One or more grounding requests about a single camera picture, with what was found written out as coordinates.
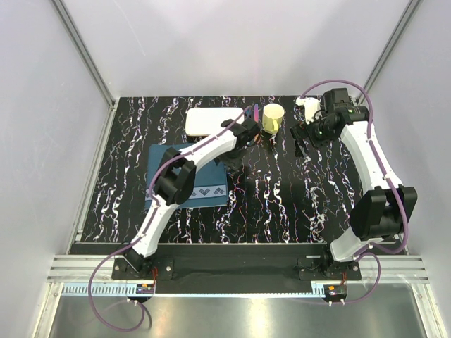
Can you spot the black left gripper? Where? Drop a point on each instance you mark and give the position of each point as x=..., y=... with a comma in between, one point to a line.
x=232, y=164

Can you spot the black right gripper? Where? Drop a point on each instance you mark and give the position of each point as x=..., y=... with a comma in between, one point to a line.
x=300, y=132

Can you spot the blue patterned cloth placemat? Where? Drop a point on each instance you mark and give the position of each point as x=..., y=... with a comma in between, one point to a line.
x=210, y=185

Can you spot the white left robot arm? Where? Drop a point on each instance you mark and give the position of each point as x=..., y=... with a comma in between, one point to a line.
x=173, y=183

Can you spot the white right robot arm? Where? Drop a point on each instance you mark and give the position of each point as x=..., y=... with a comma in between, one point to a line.
x=381, y=217

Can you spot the yellow mug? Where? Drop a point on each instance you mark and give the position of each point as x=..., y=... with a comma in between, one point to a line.
x=272, y=118

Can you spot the white rectangular plate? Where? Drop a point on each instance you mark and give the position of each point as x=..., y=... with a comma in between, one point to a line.
x=201, y=122

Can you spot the blue small fork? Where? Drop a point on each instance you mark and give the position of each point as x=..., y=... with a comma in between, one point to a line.
x=249, y=116

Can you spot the pink orange knife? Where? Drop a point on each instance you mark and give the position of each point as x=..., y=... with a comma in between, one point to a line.
x=256, y=118

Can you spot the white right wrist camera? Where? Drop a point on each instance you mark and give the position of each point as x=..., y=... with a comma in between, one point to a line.
x=310, y=105

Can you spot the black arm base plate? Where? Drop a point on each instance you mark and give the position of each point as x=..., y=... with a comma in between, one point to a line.
x=237, y=253

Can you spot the right aluminium frame post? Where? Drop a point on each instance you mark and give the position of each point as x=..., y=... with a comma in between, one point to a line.
x=393, y=40

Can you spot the aluminium frame post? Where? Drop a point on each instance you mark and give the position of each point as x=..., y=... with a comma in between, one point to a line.
x=81, y=47
x=393, y=40

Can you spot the aluminium front rail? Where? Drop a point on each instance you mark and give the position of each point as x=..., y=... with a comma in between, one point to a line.
x=390, y=269

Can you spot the grey cable duct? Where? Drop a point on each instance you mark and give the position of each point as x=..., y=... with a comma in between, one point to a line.
x=142, y=290

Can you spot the left aluminium frame post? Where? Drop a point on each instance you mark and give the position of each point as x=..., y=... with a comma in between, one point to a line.
x=81, y=47

